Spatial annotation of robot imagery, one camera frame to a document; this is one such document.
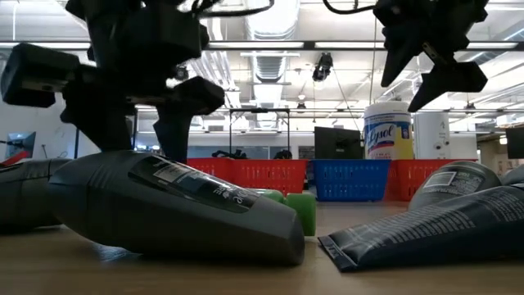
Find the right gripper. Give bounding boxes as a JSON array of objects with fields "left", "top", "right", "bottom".
[{"left": 374, "top": 0, "right": 490, "bottom": 112}]

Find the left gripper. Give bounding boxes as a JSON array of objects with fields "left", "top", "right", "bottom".
[{"left": 0, "top": 0, "right": 226, "bottom": 163}]

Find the dark toiletry tube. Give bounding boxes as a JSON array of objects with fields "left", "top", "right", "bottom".
[{"left": 318, "top": 185, "right": 524, "bottom": 274}]

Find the white cylindrical tank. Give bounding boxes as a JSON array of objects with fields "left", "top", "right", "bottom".
[{"left": 413, "top": 111, "right": 451, "bottom": 161}]

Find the Lysol wipes canister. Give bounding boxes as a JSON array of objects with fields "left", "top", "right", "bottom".
[{"left": 363, "top": 101, "right": 414, "bottom": 161}]

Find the dark monitor at room edge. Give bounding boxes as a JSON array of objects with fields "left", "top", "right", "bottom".
[{"left": 505, "top": 127, "right": 524, "bottom": 160}]

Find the grey tilted background monitor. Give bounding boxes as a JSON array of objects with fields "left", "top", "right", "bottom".
[{"left": 4, "top": 131, "right": 37, "bottom": 161}]

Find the red angled bar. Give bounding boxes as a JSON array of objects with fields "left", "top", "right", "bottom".
[{"left": 0, "top": 150, "right": 32, "bottom": 168}]

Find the blue plastic basket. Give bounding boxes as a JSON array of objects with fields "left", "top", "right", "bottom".
[{"left": 309, "top": 158, "right": 392, "bottom": 202}]

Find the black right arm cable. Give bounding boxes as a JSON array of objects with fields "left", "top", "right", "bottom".
[{"left": 322, "top": 0, "right": 384, "bottom": 16}]

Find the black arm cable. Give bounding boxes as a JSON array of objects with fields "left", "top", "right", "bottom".
[
  {"left": 322, "top": 0, "right": 384, "bottom": 16},
  {"left": 190, "top": 0, "right": 276, "bottom": 19}
]

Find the black hanging ceiling camera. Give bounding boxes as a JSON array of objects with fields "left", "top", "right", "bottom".
[{"left": 312, "top": 52, "right": 334, "bottom": 82}]

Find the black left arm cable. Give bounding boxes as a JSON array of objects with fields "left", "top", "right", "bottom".
[{"left": 190, "top": 0, "right": 276, "bottom": 19}]

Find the silver ventilation duct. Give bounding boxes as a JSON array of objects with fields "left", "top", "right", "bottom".
[{"left": 244, "top": 0, "right": 302, "bottom": 130}]

